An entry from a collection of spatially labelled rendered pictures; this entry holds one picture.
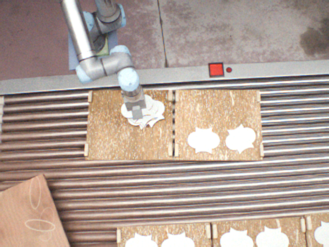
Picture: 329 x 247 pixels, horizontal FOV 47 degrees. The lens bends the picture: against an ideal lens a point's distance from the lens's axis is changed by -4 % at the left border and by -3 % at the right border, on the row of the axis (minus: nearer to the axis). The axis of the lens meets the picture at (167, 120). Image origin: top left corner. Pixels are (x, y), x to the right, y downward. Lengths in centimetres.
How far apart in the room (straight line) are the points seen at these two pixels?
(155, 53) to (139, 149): 138
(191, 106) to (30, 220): 90
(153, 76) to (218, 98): 34
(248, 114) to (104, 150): 70
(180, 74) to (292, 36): 149
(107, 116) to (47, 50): 148
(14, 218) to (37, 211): 11
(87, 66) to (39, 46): 182
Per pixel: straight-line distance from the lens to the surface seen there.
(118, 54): 153
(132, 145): 184
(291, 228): 183
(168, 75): 197
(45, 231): 176
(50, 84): 207
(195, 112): 188
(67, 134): 194
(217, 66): 199
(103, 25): 195
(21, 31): 346
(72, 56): 216
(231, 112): 189
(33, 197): 180
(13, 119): 207
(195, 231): 177
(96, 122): 191
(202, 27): 319
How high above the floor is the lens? 270
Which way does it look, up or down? 71 degrees down
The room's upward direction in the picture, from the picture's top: 7 degrees counter-clockwise
